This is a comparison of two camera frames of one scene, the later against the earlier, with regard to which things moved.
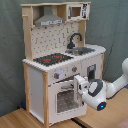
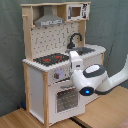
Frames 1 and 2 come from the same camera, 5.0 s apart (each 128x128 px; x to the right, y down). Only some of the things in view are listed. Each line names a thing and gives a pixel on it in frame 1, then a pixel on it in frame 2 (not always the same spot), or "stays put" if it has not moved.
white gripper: [80, 86] -> [76, 63]
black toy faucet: [71, 44] stays put
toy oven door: [61, 103] stays put
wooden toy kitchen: [55, 53] stays put
